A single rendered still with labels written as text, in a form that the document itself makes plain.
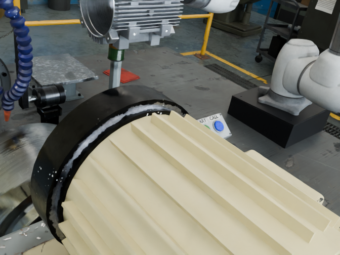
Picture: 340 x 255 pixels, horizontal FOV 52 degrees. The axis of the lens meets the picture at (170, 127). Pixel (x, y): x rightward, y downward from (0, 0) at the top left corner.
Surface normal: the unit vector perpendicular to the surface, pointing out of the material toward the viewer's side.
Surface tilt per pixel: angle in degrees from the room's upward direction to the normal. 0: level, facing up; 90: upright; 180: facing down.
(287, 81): 98
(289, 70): 88
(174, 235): 41
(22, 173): 21
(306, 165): 0
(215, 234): 30
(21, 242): 0
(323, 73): 91
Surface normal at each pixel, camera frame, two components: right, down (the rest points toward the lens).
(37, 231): 0.16, -0.85
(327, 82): -0.79, 0.18
